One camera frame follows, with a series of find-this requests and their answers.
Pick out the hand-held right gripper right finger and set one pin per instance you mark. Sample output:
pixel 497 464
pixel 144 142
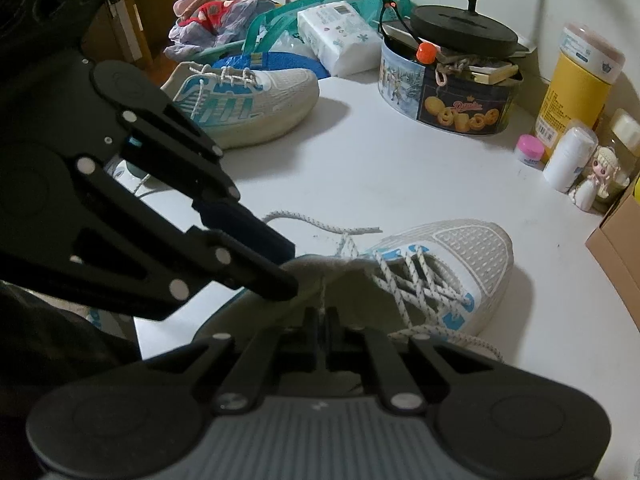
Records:
pixel 333 332

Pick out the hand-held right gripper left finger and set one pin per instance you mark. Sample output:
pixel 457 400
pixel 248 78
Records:
pixel 312 332

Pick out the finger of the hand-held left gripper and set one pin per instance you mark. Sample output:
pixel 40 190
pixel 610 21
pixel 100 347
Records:
pixel 250 270
pixel 240 225

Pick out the white speckled shoelace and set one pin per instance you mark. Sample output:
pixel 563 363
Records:
pixel 400 285

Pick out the white blue sneaker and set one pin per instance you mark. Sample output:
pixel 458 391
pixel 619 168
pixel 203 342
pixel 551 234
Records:
pixel 465 255
pixel 270 100

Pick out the wooden door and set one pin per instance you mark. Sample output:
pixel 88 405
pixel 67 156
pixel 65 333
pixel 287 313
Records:
pixel 150 0

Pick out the blue bag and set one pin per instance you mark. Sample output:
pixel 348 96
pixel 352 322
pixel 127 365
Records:
pixel 280 62

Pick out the pile of clothes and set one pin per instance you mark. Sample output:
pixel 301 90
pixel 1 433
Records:
pixel 215 20

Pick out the green mesh tote bag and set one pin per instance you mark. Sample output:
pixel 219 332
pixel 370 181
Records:
pixel 280 15

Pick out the white tissue pack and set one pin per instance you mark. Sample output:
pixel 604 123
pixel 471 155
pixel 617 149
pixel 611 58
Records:
pixel 340 35

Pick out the round cookie tin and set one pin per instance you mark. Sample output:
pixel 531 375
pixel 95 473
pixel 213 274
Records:
pixel 450 100

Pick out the small pink lid jar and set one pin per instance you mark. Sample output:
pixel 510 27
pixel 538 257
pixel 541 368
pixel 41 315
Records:
pixel 530 150

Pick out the white pump bottle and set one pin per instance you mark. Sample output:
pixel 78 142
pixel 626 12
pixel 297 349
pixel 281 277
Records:
pixel 570 160

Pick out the black articulated stand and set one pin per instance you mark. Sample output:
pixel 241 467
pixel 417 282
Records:
pixel 460 30

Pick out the cardboard box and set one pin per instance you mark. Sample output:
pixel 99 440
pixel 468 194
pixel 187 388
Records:
pixel 620 235

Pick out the doll figurine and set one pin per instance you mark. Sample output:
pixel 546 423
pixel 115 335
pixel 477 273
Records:
pixel 600 180

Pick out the yellow canister pink lid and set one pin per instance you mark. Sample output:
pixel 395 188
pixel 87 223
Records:
pixel 575 95

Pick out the clear baby bottle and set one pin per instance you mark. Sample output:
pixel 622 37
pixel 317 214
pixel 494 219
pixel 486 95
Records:
pixel 625 132

